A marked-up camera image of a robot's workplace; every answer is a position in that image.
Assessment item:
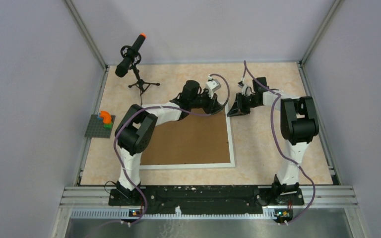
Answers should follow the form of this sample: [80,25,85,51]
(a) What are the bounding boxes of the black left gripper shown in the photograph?
[190,90,224,116]

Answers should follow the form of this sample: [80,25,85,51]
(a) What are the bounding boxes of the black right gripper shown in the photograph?
[227,93,260,118]

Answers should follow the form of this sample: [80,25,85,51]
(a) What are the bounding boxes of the white picture frame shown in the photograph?
[138,105,236,171]

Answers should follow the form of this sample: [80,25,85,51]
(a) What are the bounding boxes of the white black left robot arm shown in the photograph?
[114,77,227,205]

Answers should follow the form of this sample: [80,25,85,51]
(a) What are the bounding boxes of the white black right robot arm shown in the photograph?
[227,77,319,204]

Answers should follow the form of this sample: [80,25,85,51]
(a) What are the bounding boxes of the black microphone tripod stand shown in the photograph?
[128,65,161,106]

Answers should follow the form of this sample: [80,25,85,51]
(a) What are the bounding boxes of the black microphone orange tip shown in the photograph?
[115,33,146,78]

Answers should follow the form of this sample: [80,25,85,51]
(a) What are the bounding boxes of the orange curved toy block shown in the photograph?
[99,111,112,123]

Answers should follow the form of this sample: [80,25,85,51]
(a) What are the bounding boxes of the green toy block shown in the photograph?
[103,122,113,129]

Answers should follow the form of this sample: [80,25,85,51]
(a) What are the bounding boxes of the grey lego baseplate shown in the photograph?
[84,114,116,139]

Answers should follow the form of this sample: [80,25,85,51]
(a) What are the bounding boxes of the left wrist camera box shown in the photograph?
[205,76,221,98]

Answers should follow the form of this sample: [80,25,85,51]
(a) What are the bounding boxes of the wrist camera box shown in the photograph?
[238,76,252,96]
[205,76,221,98]

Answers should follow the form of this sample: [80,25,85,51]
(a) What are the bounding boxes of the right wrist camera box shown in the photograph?
[238,76,252,96]

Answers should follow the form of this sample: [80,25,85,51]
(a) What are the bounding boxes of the brown frame backing board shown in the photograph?
[140,108,231,166]

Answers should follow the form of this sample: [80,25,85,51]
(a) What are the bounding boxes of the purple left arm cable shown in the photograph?
[113,73,231,227]

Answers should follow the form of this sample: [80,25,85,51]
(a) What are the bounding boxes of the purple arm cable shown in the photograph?
[113,73,231,227]
[243,60,317,226]

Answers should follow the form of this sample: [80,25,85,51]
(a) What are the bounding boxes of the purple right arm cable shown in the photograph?
[243,60,317,226]

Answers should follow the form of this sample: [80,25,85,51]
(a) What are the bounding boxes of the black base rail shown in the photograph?
[108,185,305,215]

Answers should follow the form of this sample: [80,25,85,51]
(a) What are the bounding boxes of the aluminium front rail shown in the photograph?
[52,185,371,238]

